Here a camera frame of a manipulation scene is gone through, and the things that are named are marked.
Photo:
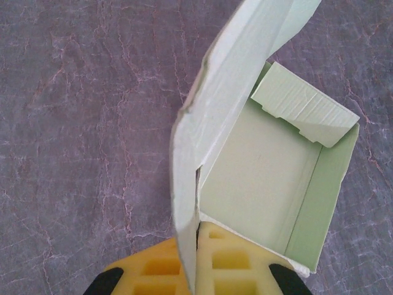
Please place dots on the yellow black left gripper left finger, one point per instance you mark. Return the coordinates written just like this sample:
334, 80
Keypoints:
147, 255

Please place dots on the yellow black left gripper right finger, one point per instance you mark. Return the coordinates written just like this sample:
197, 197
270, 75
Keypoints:
233, 246

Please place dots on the light green paper box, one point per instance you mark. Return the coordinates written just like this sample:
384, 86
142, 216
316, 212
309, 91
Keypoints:
261, 172

